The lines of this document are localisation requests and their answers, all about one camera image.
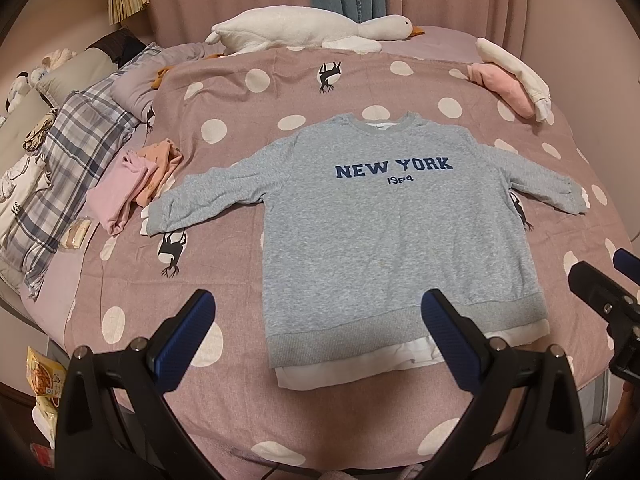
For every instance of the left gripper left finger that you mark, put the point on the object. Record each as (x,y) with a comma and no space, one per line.
(114,421)

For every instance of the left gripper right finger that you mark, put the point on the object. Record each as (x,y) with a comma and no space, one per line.
(546,439)

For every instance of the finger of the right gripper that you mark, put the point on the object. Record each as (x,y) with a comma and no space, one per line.
(625,261)
(598,291)

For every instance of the grey New York sweatshirt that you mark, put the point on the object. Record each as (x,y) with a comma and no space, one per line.
(360,220)

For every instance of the light pink folded clothes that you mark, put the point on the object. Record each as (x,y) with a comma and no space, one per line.
(110,200)

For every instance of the orange folded clothes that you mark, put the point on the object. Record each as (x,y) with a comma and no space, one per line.
(166,157)

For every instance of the yellow snack bag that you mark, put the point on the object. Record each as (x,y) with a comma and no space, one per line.
(46,377)

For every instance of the blue plaid pillow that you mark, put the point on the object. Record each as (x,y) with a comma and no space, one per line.
(87,133)

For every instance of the beige pillow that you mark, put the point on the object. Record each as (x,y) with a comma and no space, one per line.
(77,74)

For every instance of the white goose plush toy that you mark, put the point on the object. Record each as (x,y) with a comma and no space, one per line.
(271,27)

